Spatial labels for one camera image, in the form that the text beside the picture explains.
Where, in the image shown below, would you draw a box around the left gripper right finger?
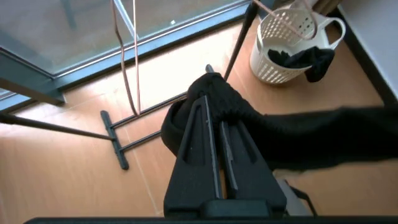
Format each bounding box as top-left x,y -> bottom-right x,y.
219,119 -> 287,218

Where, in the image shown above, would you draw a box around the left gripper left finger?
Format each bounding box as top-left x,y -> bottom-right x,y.
163,95 -> 223,218

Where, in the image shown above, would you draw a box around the black shorts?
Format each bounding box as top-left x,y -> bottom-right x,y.
160,72 -> 398,172

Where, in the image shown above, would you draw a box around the black clothes rack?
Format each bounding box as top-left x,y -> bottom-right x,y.
0,1 -> 259,170

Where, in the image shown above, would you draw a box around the pink clothes hanger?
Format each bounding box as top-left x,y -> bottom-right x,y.
110,0 -> 142,116
252,0 -> 320,41

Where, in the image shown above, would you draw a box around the heap of clothes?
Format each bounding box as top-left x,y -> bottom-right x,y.
267,46 -> 336,83

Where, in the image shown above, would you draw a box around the white laundry basket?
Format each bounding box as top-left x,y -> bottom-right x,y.
249,7 -> 346,85

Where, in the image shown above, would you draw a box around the window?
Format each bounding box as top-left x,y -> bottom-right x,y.
0,0 -> 274,114

